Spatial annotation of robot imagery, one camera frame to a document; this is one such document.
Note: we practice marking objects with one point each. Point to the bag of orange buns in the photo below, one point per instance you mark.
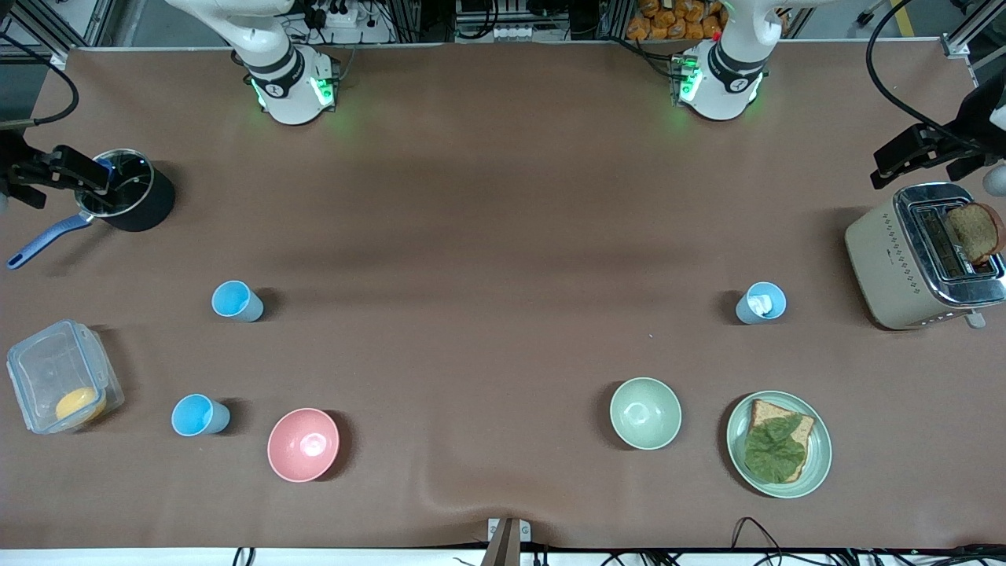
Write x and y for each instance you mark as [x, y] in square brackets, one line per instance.
[676, 20]

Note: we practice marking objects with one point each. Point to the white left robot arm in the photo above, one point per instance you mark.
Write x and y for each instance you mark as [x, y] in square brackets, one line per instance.
[719, 82]

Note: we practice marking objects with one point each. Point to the white power strip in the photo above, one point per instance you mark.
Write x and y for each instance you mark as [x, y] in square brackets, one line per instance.
[339, 16]

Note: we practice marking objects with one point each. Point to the plain light blue cup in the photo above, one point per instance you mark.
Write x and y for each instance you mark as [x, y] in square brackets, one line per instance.
[233, 300]
[196, 415]

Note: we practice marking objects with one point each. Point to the clear plastic container blue seal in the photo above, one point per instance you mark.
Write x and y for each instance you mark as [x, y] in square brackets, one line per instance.
[47, 369]

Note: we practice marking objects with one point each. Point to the pale green bowl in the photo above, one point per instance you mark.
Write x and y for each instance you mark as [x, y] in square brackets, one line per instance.
[645, 413]

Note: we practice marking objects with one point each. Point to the beige and chrome toaster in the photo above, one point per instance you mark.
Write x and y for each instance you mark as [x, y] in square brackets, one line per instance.
[876, 267]

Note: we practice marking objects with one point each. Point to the yellow round food piece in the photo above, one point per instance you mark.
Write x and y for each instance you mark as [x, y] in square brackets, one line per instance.
[80, 404]

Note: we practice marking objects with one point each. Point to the brown bread slice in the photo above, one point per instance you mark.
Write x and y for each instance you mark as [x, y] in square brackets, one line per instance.
[766, 413]

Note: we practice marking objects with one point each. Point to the glass lid with blue knob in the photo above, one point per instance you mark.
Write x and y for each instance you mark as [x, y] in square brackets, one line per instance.
[130, 174]

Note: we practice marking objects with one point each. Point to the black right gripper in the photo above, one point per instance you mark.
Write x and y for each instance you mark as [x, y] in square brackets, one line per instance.
[11, 163]

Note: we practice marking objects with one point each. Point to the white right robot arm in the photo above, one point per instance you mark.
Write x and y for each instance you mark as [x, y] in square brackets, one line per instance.
[287, 86]

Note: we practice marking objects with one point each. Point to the aluminium frame profile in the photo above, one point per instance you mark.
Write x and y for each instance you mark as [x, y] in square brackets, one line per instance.
[971, 35]
[47, 27]

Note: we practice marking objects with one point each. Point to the grey metal camera bracket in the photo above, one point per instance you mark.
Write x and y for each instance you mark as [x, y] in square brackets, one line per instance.
[507, 542]

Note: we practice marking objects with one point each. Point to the pale green plate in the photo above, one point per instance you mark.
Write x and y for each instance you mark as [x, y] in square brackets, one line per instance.
[819, 456]

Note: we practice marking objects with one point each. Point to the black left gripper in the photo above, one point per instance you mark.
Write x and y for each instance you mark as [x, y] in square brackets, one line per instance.
[963, 154]

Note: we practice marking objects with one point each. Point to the light blue cup white inside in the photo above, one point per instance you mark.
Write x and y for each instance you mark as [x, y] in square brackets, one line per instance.
[761, 303]

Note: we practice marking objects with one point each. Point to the green lettuce leaf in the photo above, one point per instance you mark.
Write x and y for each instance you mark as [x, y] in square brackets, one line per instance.
[774, 452]

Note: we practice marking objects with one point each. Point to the dark toast slice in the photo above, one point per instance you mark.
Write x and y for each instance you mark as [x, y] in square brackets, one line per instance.
[974, 232]

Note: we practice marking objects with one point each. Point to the pink bowl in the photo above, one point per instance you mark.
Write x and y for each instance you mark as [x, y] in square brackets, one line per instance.
[302, 445]

